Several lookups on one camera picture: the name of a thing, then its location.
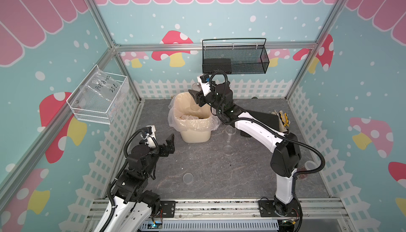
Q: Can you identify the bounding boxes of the clear plastic jar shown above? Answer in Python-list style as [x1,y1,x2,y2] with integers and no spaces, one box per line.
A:
[191,83,202,92]
[224,125,237,145]

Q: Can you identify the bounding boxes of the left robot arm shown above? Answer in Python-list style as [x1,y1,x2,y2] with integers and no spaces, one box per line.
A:
[95,125,175,232]

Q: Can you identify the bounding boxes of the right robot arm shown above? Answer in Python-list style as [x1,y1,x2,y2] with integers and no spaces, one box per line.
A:
[189,70,326,217]

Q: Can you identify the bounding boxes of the clear plastic bin liner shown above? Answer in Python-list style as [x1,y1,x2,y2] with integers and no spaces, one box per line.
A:
[168,93,221,132]

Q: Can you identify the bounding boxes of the cream trash bin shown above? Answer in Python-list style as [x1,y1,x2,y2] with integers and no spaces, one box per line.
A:
[168,93,215,144]

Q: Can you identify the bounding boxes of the black box in basket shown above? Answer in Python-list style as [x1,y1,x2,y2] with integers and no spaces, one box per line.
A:
[202,58,232,74]

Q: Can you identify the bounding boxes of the black plastic case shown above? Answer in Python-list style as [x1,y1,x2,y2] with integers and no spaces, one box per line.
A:
[247,110,280,132]

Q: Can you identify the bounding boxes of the plastic bag in basket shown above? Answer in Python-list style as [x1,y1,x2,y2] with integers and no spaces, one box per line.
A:
[80,67,129,122]

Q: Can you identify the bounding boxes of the white yellow work gloves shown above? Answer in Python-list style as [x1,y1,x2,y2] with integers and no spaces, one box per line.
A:
[271,110,290,133]

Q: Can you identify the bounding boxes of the black wire mesh basket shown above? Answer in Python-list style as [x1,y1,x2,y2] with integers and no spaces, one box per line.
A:
[202,38,270,75]

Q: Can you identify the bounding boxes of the clear wire wall basket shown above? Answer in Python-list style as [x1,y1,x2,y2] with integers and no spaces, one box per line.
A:
[66,64,130,125]

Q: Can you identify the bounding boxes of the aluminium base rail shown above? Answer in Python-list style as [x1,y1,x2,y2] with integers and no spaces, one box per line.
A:
[83,196,351,232]

